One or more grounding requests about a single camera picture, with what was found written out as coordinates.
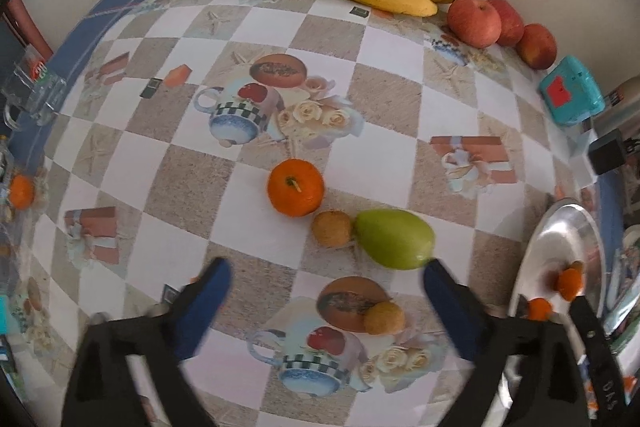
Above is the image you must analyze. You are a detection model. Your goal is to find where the small orange tangerine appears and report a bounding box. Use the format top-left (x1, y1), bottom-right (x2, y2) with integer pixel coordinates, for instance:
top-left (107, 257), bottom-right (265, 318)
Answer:
top-left (555, 268), bottom-right (584, 303)

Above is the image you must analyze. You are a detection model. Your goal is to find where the black small device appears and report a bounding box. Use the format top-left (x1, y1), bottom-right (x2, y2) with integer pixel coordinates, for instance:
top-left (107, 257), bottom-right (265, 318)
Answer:
top-left (588, 129), bottom-right (627, 176)

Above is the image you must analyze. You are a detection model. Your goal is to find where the middle red apple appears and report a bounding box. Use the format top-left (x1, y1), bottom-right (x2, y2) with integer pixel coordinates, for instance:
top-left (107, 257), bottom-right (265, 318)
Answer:
top-left (487, 0), bottom-right (524, 48)

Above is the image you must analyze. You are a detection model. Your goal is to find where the right red apple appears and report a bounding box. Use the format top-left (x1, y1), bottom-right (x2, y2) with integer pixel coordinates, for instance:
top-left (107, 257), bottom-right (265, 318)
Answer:
top-left (515, 23), bottom-right (558, 70)

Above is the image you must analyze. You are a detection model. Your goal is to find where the green mango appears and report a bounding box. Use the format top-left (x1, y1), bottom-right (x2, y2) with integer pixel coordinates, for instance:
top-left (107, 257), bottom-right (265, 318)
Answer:
top-left (354, 208), bottom-right (435, 271)

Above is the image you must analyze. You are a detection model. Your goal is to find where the pink rolled mat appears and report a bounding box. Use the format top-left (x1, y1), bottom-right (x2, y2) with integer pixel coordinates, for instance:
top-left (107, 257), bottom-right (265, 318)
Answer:
top-left (6, 0), bottom-right (53, 61)

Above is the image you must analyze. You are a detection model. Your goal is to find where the glass mug with logo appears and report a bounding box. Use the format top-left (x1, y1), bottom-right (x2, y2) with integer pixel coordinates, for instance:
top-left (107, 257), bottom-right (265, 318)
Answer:
top-left (1, 44), bottom-right (66, 131)

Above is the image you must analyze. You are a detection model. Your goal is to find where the clear plastic container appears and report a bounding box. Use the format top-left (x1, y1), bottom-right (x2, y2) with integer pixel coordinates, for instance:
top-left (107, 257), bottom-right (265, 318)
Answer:
top-left (0, 135), bottom-right (18, 297)

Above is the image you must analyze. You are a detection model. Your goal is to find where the silver metal tray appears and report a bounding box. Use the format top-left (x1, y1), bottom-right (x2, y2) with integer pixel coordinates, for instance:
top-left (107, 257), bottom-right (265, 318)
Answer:
top-left (502, 197), bottom-right (608, 408)

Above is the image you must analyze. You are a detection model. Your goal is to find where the large red apple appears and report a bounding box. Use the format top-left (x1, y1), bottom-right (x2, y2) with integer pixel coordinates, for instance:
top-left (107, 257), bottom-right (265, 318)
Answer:
top-left (447, 0), bottom-right (502, 49)

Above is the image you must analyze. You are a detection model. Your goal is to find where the large orange tangerine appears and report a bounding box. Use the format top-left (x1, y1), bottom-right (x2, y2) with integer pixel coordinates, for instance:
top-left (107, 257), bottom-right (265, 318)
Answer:
top-left (267, 158), bottom-right (326, 218)

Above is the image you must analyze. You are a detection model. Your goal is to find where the teal box with red label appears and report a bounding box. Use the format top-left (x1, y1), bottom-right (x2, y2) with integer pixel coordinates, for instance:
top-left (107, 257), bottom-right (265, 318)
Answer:
top-left (538, 55), bottom-right (605, 127)

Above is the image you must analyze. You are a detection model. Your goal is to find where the small brown kiwi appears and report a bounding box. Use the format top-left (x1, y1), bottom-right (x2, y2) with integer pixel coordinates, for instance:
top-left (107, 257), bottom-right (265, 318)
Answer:
top-left (362, 301), bottom-right (406, 335)

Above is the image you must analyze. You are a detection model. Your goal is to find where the tangerine by plastic container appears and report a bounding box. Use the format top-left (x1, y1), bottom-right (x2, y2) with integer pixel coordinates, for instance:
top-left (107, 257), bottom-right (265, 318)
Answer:
top-left (9, 174), bottom-right (35, 210)

